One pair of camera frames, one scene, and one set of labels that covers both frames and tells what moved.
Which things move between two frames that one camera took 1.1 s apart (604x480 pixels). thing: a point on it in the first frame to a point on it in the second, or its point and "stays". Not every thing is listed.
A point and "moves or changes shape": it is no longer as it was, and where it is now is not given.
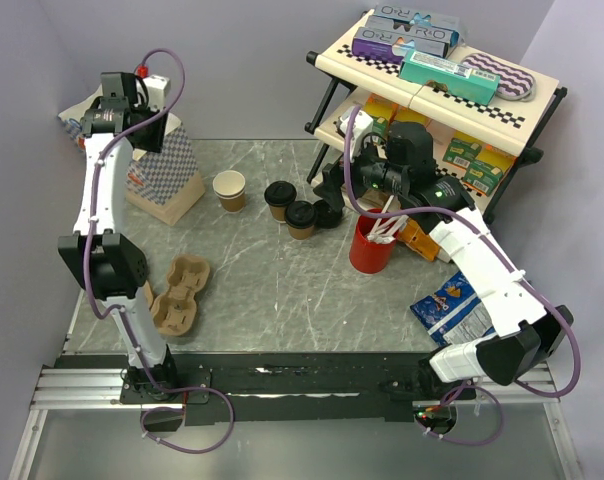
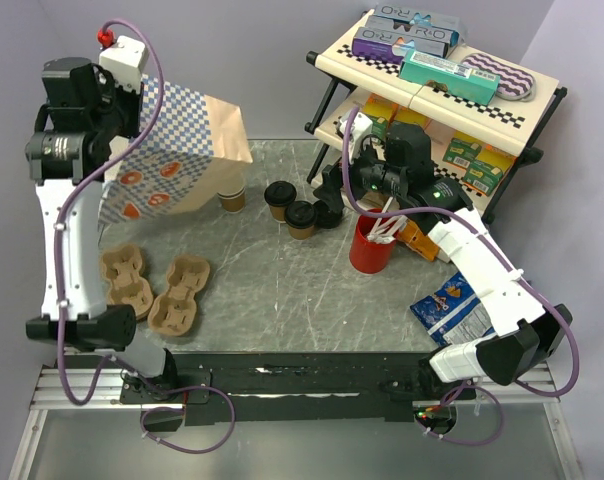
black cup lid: x=300 y=214 stays
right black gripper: x=333 y=178 stays
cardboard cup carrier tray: x=174 y=313 stays
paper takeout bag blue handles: x=165 y=185 moves or changes shape
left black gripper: x=155 y=143 to x=132 y=94
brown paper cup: x=279 y=213 stays
